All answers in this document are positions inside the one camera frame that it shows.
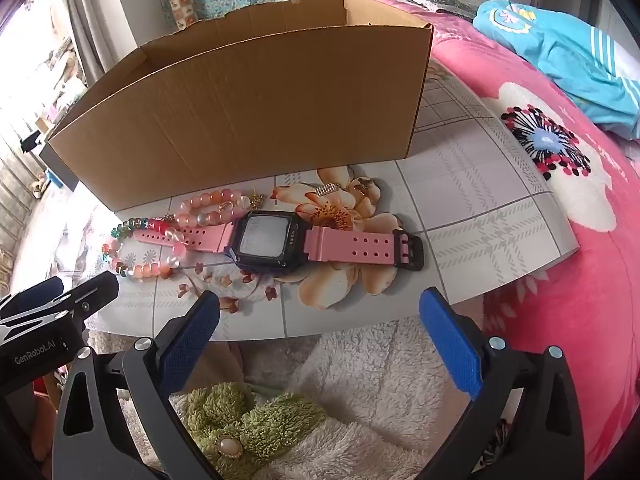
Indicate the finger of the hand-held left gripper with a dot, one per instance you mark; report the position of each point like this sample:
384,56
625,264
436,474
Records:
42,290
95,292

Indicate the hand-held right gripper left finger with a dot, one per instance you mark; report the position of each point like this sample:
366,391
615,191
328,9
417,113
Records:
192,340

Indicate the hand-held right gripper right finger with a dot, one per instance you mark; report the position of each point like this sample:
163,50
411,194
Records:
450,340

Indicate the gold butterfly charm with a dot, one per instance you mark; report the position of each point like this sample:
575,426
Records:
362,184
257,201

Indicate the gold abacus charm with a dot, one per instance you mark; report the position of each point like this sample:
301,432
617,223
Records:
327,191

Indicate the brown cardboard box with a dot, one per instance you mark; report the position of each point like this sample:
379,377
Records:
240,110

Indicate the white fluffy blanket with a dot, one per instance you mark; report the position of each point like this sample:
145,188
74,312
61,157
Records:
380,370

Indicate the green plush bow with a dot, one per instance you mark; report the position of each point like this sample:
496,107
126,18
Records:
260,420

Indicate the grey cabinet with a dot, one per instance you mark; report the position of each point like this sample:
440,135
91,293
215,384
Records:
57,170

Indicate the floral plaid tablecloth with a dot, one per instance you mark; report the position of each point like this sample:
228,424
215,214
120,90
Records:
475,200

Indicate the small black device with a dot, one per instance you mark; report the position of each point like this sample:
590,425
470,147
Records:
30,142

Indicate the pink floral blanket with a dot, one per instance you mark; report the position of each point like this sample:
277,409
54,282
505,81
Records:
590,280

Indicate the grey curtain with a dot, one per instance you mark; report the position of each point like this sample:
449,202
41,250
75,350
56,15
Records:
82,15

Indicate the patterned tall box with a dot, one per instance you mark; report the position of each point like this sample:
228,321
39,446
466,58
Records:
181,6

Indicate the blue striped garment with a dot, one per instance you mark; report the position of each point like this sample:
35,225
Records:
560,50

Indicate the grey lace cloth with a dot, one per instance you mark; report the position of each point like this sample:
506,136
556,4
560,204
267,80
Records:
440,5

